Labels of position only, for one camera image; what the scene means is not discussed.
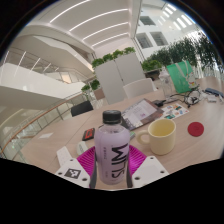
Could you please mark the white paper sheet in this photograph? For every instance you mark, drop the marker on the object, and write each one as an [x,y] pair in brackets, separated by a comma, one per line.
[45,135]

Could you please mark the flat round red coaster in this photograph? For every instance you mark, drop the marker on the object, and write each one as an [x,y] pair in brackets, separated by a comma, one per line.
[195,129]

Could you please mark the white chair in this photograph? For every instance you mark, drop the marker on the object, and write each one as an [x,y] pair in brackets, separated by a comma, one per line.
[139,88]

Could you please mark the purple drink bottle black cap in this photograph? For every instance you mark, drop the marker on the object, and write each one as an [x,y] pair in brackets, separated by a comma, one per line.
[112,150]

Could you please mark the white cabinet with plants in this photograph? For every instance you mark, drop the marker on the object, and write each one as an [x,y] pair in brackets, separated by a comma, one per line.
[116,78]

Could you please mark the white plastic packet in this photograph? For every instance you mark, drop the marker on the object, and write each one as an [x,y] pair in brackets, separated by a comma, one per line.
[211,98]

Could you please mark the row of green hedge plants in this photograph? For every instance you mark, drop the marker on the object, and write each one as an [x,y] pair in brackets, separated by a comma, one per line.
[186,50]

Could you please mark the printed magazine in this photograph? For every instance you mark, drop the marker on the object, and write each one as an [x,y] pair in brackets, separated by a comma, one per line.
[141,113]

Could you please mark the black chair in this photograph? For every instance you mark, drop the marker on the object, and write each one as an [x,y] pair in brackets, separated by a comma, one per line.
[81,108]

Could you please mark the brown planter with plants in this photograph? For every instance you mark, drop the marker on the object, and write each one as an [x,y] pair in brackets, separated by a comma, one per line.
[91,88]

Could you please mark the clear plastic shaker bottle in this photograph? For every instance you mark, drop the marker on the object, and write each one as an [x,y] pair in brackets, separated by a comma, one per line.
[165,83]

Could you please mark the ceiling light strips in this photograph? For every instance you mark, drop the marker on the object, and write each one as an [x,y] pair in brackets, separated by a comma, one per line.
[100,18]

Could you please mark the glass railing with wooden handrail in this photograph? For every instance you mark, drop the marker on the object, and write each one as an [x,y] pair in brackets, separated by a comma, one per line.
[36,123]

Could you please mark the green tote bag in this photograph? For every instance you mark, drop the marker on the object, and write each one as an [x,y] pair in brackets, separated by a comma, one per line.
[180,76]

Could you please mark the colourful sticker sheet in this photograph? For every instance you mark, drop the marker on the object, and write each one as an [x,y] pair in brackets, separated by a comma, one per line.
[175,111]

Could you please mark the small red black box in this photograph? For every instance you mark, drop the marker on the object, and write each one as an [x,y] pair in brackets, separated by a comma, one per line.
[88,134]

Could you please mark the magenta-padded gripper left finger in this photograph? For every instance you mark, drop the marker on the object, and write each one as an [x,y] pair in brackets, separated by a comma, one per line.
[71,173]

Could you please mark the cream yellow mug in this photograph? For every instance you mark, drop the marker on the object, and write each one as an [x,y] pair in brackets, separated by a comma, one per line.
[161,135]

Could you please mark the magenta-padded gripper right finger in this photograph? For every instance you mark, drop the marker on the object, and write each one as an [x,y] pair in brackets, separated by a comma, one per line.
[150,171]

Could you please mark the small white grey charger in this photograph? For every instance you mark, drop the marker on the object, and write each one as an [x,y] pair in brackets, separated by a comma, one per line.
[81,146]

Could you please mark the dark blue flat case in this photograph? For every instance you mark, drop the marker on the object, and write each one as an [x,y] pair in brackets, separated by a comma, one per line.
[215,91]

